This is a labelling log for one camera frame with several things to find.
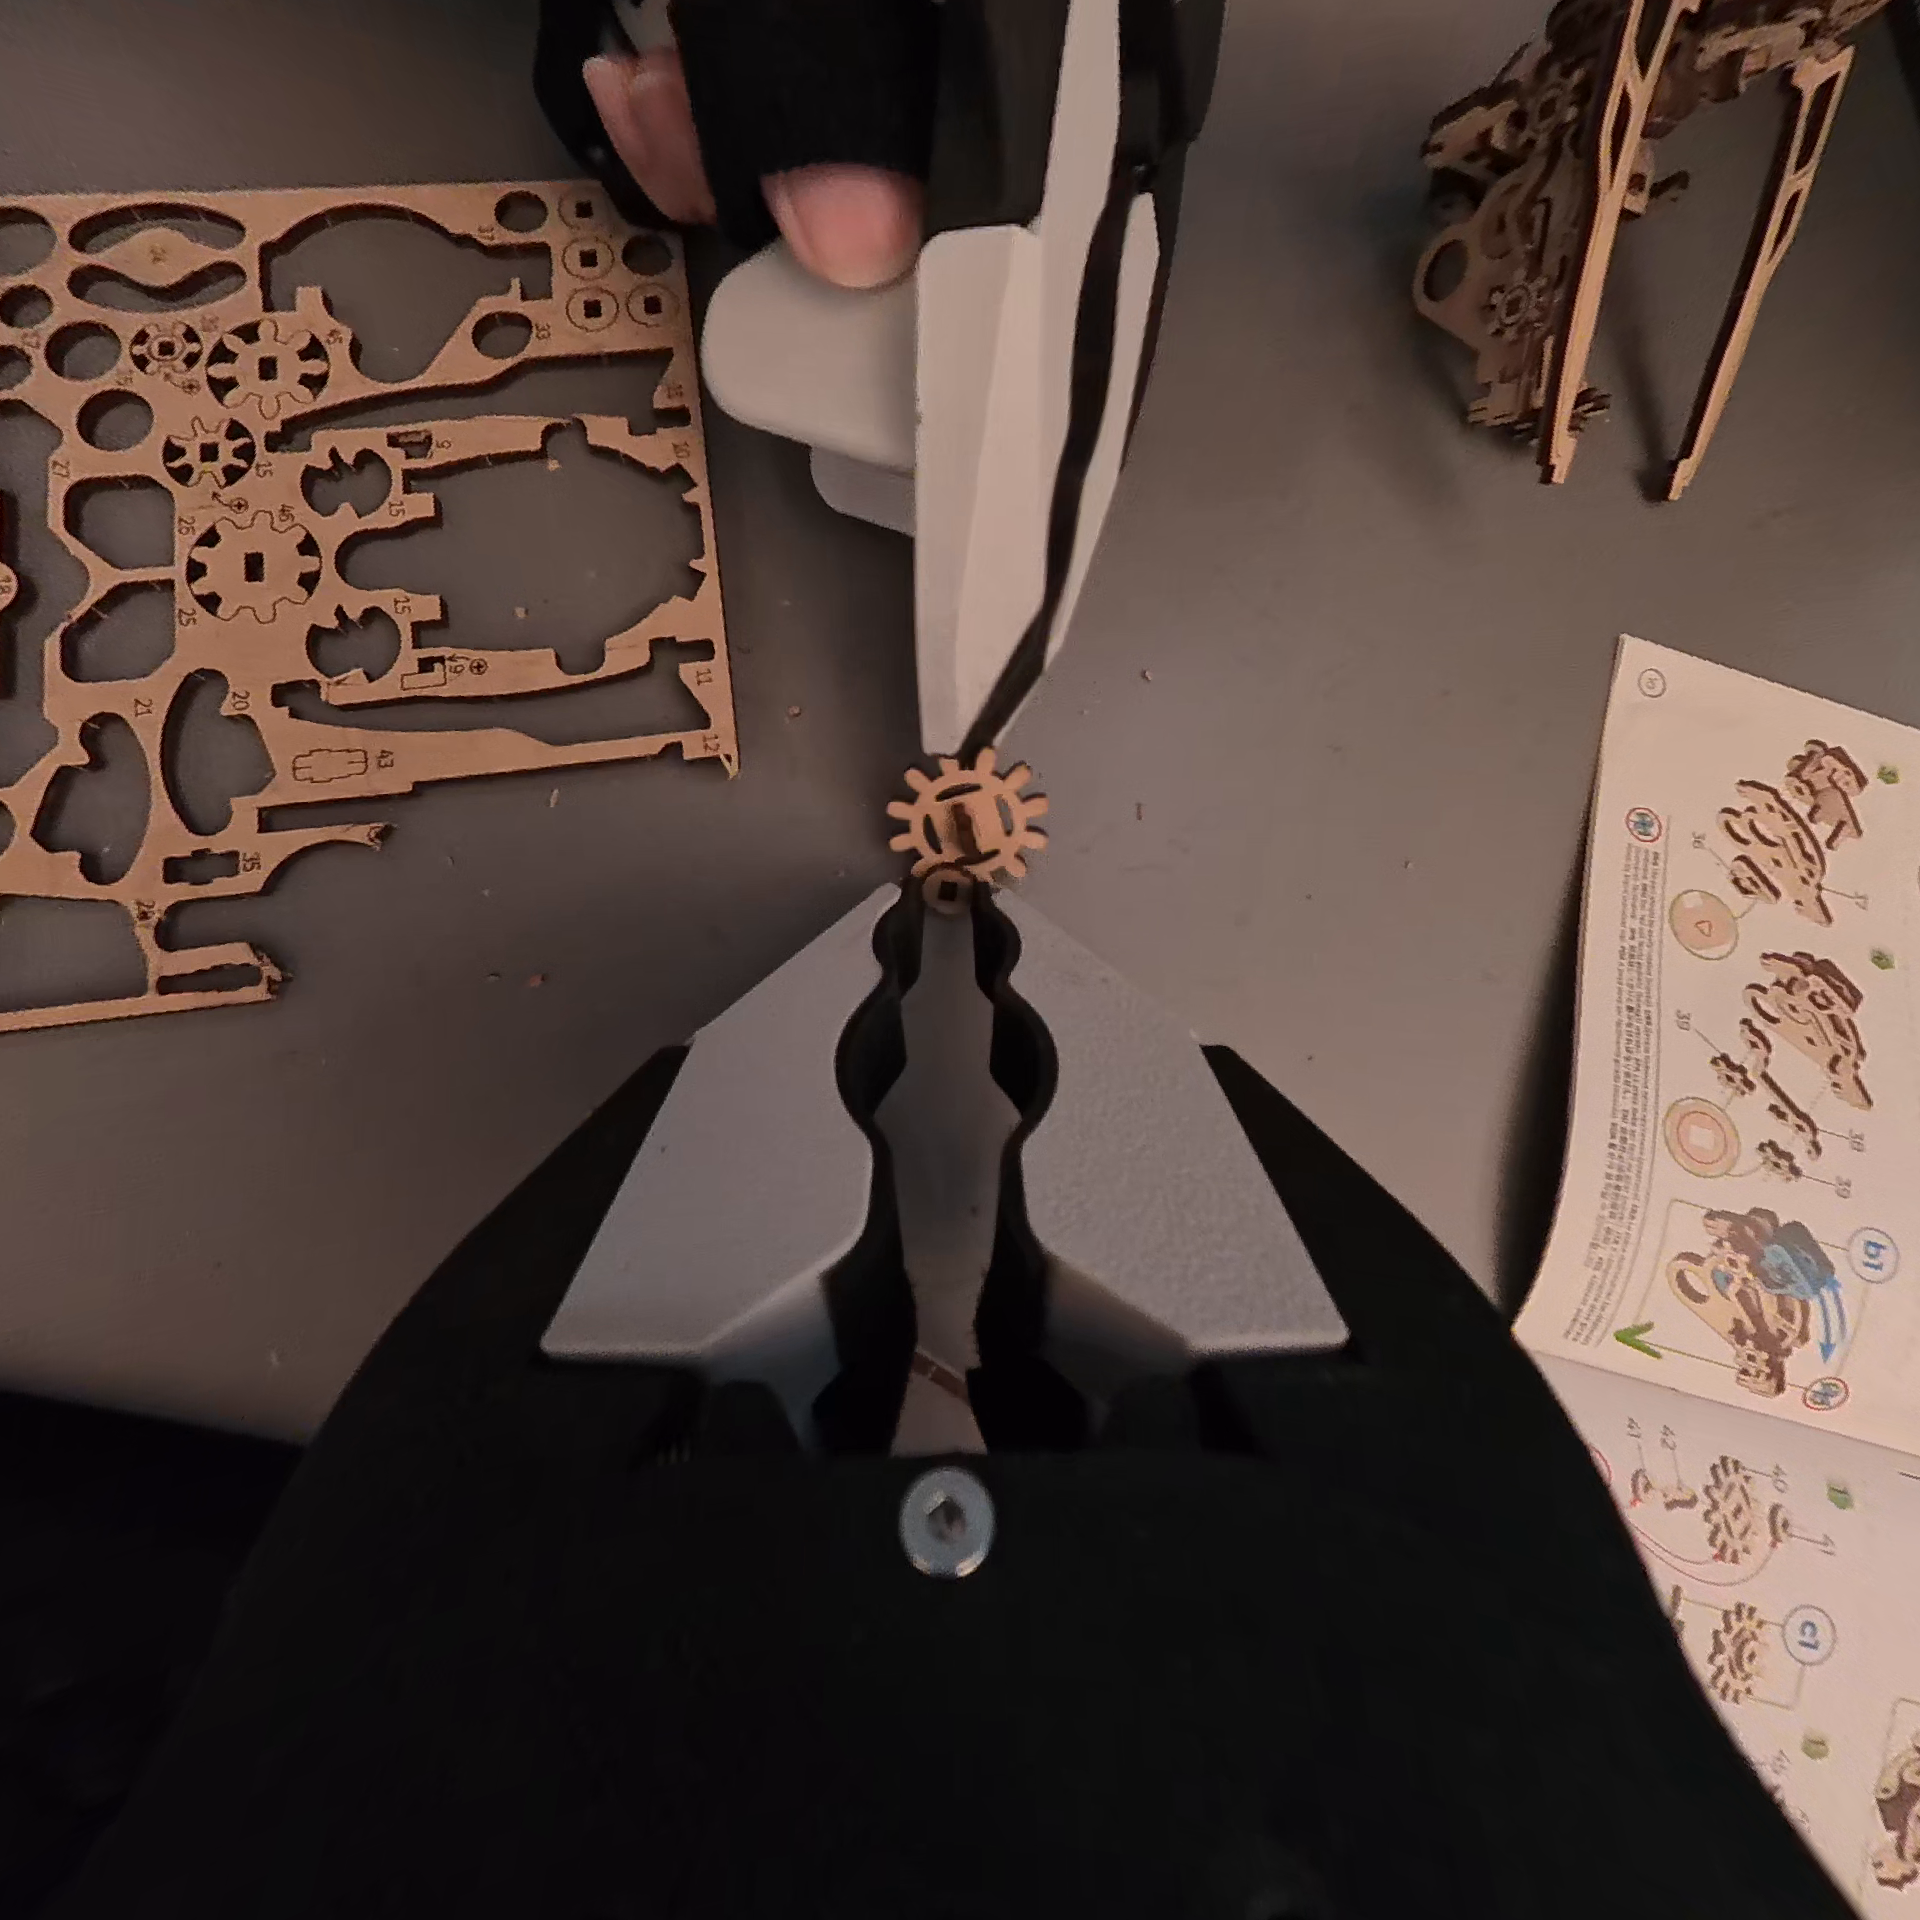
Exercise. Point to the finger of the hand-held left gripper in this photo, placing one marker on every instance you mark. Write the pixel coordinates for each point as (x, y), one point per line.
(991, 450)
(1124, 404)

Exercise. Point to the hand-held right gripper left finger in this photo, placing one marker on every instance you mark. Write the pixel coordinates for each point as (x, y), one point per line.
(720, 1184)

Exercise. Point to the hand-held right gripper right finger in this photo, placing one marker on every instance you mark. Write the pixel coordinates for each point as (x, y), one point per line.
(1154, 1184)

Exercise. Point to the wooden gear with axle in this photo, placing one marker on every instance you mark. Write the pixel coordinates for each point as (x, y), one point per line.
(914, 814)

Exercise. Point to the partly built wooden model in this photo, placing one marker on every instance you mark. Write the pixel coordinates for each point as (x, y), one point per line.
(1501, 194)

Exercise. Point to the laser-cut plywood parts sheet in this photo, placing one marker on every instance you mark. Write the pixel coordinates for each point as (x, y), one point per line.
(218, 570)

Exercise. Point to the person's left hand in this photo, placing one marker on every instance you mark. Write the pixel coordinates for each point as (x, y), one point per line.
(841, 225)

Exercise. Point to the thin wooden strip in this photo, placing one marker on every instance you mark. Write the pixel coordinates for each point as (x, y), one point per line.
(938, 1369)

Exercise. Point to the open instruction booklet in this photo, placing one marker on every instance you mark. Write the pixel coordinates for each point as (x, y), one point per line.
(1695, 1051)

